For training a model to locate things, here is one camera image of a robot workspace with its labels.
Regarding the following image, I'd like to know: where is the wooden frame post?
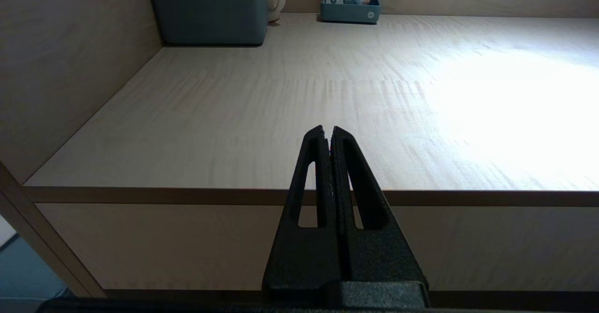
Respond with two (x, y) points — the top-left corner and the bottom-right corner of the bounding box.
(0, 162), (106, 298)

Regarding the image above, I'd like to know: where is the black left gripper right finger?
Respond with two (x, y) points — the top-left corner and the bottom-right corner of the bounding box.
(330, 126), (427, 283)

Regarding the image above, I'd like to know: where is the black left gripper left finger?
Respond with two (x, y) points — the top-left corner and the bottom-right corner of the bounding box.
(262, 125), (339, 290)

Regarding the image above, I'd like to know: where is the grey tissue box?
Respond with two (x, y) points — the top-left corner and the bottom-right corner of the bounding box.
(150, 0), (268, 46)

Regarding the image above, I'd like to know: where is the small grey tray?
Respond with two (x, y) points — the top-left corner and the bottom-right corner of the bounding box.
(321, 0), (382, 24)

